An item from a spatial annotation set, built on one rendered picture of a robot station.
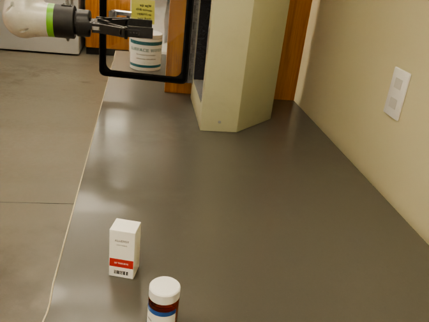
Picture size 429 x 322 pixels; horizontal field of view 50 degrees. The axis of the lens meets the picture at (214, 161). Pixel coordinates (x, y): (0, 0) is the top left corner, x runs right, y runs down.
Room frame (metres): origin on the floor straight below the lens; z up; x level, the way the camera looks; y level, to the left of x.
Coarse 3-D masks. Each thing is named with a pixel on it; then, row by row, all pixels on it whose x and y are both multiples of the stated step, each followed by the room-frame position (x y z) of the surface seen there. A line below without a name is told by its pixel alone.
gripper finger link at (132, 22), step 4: (132, 20) 1.44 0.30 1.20; (136, 20) 1.44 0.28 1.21; (140, 20) 1.45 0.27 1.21; (144, 20) 1.45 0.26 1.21; (148, 20) 1.45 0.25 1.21; (152, 20) 1.45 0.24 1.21; (132, 24) 1.44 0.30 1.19; (136, 24) 1.44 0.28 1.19; (140, 24) 1.45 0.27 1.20; (144, 24) 1.45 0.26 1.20; (148, 24) 1.45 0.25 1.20
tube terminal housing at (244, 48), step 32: (224, 0) 1.28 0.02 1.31; (256, 0) 1.31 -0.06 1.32; (288, 0) 1.45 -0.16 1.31; (224, 32) 1.29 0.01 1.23; (256, 32) 1.32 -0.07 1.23; (224, 64) 1.29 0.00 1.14; (256, 64) 1.34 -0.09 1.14; (192, 96) 1.54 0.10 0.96; (224, 96) 1.29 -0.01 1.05; (256, 96) 1.37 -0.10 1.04; (224, 128) 1.29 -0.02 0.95
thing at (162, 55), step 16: (112, 0) 1.57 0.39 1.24; (128, 0) 1.57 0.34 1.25; (144, 0) 1.57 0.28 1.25; (160, 0) 1.57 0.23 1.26; (176, 0) 1.58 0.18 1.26; (144, 16) 1.57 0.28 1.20; (160, 16) 1.57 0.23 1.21; (176, 16) 1.58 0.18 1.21; (160, 32) 1.57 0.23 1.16; (176, 32) 1.58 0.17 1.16; (112, 48) 1.57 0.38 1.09; (128, 48) 1.57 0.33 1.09; (144, 48) 1.57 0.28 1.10; (160, 48) 1.57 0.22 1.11; (176, 48) 1.58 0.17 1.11; (112, 64) 1.57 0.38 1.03; (128, 64) 1.57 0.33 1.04; (144, 64) 1.57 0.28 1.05; (160, 64) 1.57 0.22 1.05; (176, 64) 1.58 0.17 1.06
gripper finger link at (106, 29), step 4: (92, 24) 1.29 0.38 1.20; (96, 24) 1.29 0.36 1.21; (100, 24) 1.29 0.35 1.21; (104, 24) 1.30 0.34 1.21; (100, 28) 1.29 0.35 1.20; (104, 28) 1.29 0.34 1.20; (108, 28) 1.29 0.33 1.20; (112, 28) 1.28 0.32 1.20; (116, 28) 1.28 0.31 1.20; (120, 28) 1.28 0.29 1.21; (124, 28) 1.28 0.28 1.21; (92, 32) 1.29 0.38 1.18; (96, 32) 1.29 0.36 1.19; (100, 32) 1.29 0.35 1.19; (104, 32) 1.29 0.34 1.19; (108, 32) 1.29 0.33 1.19; (112, 32) 1.28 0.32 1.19; (116, 32) 1.28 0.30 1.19; (120, 36) 1.28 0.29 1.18; (124, 36) 1.28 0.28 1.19
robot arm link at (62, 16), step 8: (56, 8) 1.31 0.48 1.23; (64, 8) 1.32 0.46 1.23; (72, 8) 1.33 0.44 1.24; (56, 16) 1.30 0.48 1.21; (64, 16) 1.31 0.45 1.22; (72, 16) 1.31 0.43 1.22; (56, 24) 1.30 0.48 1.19; (64, 24) 1.30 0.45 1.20; (72, 24) 1.31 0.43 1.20; (56, 32) 1.30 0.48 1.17; (64, 32) 1.31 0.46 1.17; (72, 32) 1.31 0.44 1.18
